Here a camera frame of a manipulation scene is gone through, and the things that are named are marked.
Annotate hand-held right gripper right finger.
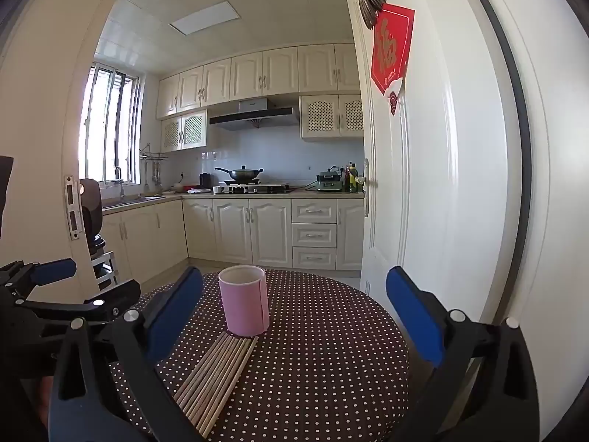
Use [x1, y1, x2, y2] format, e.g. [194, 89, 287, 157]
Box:
[385, 266, 540, 442]

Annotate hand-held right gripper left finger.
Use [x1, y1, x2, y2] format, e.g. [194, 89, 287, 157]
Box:
[48, 266, 203, 442]

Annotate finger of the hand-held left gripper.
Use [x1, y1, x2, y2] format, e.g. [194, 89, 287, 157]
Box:
[16, 280, 141, 327]
[0, 259, 77, 298]

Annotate pink cup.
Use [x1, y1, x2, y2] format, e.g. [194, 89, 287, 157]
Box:
[218, 264, 270, 337]

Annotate bundle of wooden chopsticks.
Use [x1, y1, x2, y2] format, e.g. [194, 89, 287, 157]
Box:
[172, 331, 261, 438]

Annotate hanging cooking utensils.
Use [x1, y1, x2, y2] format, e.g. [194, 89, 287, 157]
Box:
[144, 159, 163, 193]

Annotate person's left hand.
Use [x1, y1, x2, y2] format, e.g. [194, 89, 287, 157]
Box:
[37, 375, 54, 427]

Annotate metal storage rack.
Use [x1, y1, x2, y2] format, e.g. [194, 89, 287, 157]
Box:
[92, 251, 119, 292]

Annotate metal door strike plate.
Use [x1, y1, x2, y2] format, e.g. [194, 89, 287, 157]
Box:
[63, 175, 82, 241]

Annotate brown polka dot tablecloth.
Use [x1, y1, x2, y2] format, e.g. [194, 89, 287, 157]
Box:
[108, 269, 410, 442]

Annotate cream base cabinets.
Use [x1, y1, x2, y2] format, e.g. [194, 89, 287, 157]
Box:
[99, 193, 366, 286]

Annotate steel sink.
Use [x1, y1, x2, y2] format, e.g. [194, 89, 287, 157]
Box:
[102, 196, 166, 208]

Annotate cream cabinet drawer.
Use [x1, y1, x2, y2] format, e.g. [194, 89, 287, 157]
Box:
[292, 223, 338, 248]
[291, 199, 338, 223]
[292, 247, 338, 270]

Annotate white door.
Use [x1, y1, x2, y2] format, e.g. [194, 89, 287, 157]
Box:
[346, 0, 525, 332]

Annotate barred kitchen window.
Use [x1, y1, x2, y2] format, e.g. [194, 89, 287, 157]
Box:
[78, 62, 143, 189]

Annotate gas stove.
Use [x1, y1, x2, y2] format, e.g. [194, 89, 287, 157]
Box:
[214, 183, 295, 195]

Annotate black wok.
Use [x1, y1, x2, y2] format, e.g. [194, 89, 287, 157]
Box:
[214, 164, 264, 182]

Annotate green electric cooker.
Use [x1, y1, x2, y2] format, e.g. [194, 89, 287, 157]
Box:
[316, 169, 343, 192]

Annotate cream lattice door cabinet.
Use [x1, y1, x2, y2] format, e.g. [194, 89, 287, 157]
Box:
[300, 94, 365, 139]
[160, 109, 208, 152]

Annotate range hood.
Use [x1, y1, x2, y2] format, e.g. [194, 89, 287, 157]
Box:
[209, 98, 300, 132]

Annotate red paper door decoration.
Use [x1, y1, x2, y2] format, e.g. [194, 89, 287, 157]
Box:
[370, 3, 415, 117]

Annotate ceiling light panel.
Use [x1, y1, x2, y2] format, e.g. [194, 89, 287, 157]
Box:
[169, 8, 242, 36]

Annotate metal door handle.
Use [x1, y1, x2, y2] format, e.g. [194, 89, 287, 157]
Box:
[363, 159, 380, 218]

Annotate cream wall cabinet row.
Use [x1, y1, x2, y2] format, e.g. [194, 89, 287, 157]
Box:
[155, 43, 362, 119]

